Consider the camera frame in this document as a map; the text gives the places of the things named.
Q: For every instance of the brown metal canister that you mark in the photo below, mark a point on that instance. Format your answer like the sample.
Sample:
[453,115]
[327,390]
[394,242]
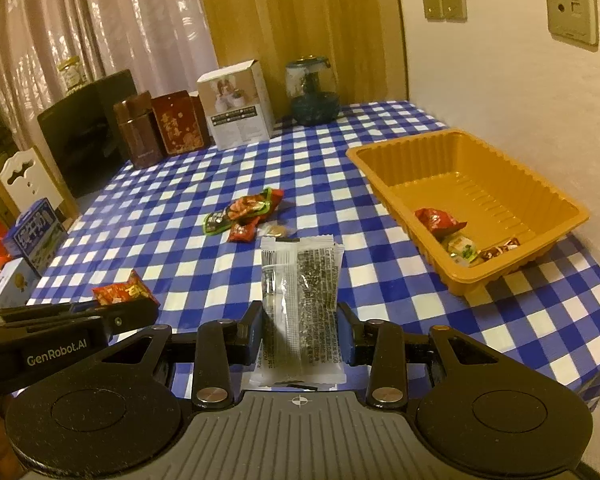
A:
[139,132]

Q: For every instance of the white chair back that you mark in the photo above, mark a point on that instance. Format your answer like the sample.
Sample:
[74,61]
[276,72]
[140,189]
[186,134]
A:
[30,180]

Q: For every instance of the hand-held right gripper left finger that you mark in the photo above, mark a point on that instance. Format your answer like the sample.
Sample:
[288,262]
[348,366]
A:
[256,335]

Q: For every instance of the small glass jar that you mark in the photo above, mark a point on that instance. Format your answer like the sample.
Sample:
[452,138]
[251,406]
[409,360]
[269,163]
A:
[71,76]

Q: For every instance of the small brown candy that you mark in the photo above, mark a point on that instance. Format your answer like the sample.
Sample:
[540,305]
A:
[500,249]

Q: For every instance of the red tin box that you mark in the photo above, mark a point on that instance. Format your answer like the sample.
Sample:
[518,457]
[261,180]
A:
[180,125]

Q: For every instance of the black glass panel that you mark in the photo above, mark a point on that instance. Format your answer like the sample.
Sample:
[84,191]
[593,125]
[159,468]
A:
[80,140]

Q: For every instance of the small gold candy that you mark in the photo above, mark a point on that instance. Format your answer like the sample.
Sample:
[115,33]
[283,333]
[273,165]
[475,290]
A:
[277,231]

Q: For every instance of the sheer pink curtain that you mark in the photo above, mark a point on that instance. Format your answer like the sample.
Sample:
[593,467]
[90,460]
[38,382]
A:
[105,20]

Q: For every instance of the glass jar with dark lid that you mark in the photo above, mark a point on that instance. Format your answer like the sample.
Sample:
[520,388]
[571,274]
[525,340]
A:
[312,95]

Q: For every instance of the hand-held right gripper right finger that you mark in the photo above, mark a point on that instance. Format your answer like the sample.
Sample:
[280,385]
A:
[345,335]

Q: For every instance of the green black snack packet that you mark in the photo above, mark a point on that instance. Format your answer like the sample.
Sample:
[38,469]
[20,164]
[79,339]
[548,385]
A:
[216,224]

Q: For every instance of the white blue box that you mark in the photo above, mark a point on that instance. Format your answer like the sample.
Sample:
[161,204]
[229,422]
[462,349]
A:
[10,282]

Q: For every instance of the white product box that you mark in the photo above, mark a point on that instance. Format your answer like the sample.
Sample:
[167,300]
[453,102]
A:
[237,110]

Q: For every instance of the clear grey seed packet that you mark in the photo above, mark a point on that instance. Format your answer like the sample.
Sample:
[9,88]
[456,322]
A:
[300,300]

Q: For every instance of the blue milk carton box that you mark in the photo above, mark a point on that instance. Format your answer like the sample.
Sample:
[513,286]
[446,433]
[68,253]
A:
[35,237]

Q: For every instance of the wooden wall panel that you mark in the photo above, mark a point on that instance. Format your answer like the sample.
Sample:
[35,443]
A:
[305,15]

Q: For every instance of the orange plastic tray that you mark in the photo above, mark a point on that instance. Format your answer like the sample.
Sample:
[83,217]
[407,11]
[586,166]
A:
[480,195]

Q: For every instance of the yellow green candy packet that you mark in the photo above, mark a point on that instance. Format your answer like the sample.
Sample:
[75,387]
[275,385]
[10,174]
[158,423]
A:
[461,247]

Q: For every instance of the blue white checkered tablecloth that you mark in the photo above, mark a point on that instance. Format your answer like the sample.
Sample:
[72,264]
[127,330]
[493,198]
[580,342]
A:
[180,200]

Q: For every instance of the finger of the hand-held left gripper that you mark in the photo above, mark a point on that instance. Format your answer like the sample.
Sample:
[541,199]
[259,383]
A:
[132,316]

